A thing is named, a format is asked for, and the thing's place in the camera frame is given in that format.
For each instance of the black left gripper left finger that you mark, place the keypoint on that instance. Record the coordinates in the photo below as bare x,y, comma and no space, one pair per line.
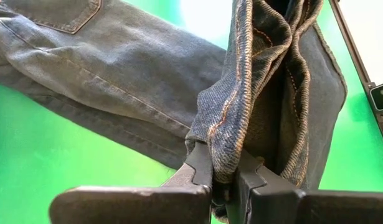
132,205

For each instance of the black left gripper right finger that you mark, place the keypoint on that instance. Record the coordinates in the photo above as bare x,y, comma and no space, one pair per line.
287,208

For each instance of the black garment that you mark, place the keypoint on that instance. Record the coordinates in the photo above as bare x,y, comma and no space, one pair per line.
132,71

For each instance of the black frame corner plate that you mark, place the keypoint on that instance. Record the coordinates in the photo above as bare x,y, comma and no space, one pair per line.
381,96

